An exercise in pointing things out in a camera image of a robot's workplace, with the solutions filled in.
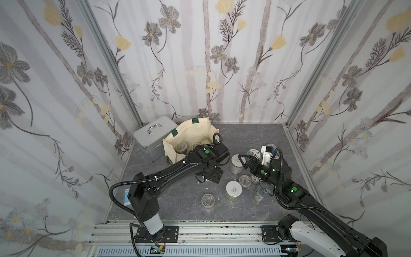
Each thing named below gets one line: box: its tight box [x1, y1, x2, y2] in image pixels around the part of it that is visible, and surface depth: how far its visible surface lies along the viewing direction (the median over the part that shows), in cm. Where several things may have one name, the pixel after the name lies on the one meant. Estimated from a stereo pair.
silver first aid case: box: [131, 115, 179, 163], surface depth 95 cm
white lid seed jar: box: [225, 180, 243, 203], surface depth 81 cm
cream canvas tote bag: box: [162, 117, 219, 165], surface depth 96 cm
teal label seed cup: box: [238, 174, 252, 190], surface depth 88 cm
